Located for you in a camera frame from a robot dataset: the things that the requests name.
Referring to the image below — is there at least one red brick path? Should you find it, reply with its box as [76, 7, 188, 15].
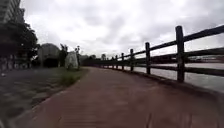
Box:
[13, 66, 224, 128]

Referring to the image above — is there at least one pale standing stone monument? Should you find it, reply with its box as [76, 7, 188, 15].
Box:
[64, 50, 80, 70]

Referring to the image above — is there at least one patch of grass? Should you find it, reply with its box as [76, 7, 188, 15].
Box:
[49, 67, 90, 88]

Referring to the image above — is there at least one grey concrete kerb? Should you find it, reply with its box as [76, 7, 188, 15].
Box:
[96, 65, 224, 104]

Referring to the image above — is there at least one domed grey building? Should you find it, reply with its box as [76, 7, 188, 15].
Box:
[37, 42, 62, 69]

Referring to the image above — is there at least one river water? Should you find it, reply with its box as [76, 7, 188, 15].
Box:
[123, 62, 224, 94]

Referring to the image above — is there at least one grey paved slab area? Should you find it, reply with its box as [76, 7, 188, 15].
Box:
[0, 67, 68, 128]

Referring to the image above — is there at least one dark leafy tree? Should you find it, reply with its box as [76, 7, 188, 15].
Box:
[0, 21, 41, 70]

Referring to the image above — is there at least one tall grey apartment building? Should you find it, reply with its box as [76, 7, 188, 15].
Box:
[0, 0, 26, 25]

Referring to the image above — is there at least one dark wooden rail fence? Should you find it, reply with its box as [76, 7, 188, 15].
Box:
[81, 24, 224, 84]

